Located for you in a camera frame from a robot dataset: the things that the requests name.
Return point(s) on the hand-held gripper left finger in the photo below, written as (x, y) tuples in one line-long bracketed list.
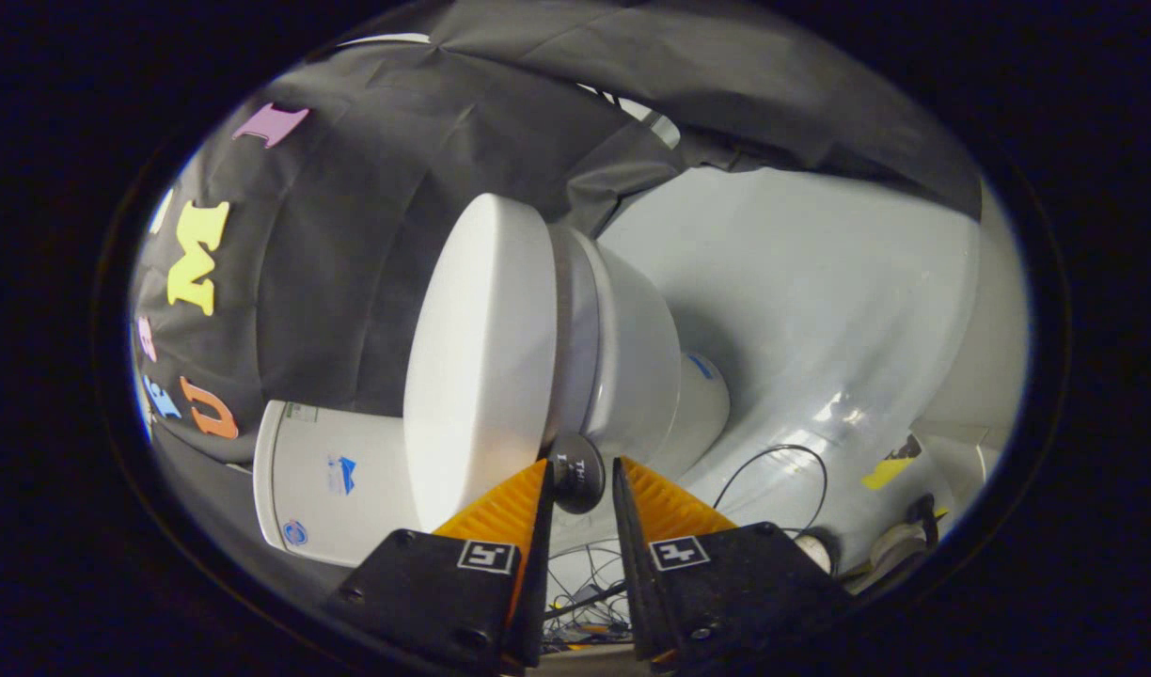
[(538, 564)]

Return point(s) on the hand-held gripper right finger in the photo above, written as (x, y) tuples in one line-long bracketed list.
[(632, 564)]

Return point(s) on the white toilet lid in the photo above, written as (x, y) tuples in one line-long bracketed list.
[(481, 357)]

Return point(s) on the white toilet tank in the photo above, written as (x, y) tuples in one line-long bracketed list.
[(350, 508)]

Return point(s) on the yellow floor sticker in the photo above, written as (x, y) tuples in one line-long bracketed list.
[(886, 470)]

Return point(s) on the black backdrop cloth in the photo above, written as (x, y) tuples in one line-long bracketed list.
[(350, 282)]

